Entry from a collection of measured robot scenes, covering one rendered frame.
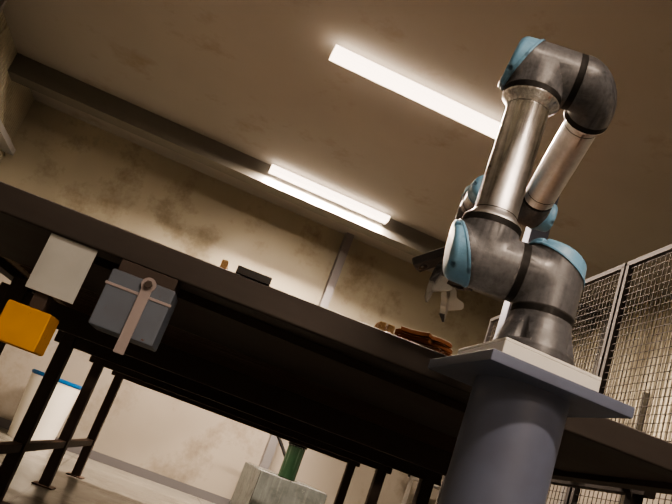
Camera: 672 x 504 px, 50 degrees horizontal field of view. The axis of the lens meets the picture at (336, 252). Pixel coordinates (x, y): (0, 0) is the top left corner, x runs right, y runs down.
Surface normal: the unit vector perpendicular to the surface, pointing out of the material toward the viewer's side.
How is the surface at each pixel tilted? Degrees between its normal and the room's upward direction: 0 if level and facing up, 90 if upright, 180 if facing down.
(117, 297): 90
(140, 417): 90
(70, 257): 90
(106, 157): 90
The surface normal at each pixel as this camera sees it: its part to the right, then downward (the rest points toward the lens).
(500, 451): -0.25, -0.38
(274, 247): 0.25, -0.21
